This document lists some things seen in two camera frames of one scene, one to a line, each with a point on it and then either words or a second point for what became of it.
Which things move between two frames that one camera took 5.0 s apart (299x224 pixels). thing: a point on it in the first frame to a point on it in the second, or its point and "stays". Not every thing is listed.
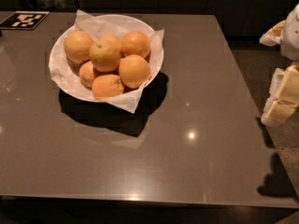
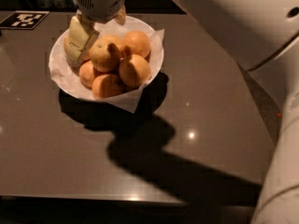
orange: [134, 71] stays
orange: [87, 75] stays
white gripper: [291, 36] to [101, 5]
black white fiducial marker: [23, 20] stays
